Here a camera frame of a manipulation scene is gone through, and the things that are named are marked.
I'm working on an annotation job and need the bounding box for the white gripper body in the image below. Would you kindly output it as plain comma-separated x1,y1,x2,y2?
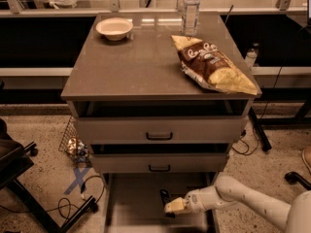
185,186,216,212

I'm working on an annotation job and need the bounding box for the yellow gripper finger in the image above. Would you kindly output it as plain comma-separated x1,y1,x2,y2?
164,197,188,215

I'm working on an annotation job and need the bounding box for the dark rxbar chocolate bar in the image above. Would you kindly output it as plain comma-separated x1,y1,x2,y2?
159,189,175,218

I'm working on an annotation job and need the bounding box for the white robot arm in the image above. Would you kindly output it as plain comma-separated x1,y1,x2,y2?
164,173,311,233

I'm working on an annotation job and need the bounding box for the open bottom drawer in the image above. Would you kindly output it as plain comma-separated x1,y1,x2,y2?
104,173,219,233

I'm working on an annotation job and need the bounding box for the grey drawer cabinet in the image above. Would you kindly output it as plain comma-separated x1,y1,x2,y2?
61,12,254,230

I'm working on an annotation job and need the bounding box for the black table leg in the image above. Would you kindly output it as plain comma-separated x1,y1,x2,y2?
249,109,272,152

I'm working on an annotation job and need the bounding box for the tan sneaker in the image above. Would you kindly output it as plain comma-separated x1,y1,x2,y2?
302,147,311,173

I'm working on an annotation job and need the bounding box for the brown yellow chip bag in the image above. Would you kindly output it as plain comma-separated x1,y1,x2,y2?
171,35,258,95

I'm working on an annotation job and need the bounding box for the small bottle behind cabinet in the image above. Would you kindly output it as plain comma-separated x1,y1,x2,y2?
245,43,259,69

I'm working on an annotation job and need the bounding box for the black office chair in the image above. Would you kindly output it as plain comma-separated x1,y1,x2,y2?
0,119,98,233

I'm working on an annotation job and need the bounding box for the white paper bowl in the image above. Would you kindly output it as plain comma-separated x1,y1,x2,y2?
95,17,133,41

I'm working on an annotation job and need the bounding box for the clear plastic water bottle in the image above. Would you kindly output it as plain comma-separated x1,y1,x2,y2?
182,0,200,36

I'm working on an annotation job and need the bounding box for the middle drawer with handle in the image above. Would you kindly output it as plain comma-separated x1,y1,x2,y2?
90,153,227,173

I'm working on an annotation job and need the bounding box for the drawer with handle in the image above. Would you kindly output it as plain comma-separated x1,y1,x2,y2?
74,116,247,145
90,153,227,173

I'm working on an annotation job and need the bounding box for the black floor cable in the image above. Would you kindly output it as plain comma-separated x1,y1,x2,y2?
0,175,106,220

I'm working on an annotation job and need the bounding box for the top drawer with handle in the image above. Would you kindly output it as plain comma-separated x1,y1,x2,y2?
74,116,247,145

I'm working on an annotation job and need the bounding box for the wire waste basket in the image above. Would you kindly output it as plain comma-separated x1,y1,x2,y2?
58,117,89,164

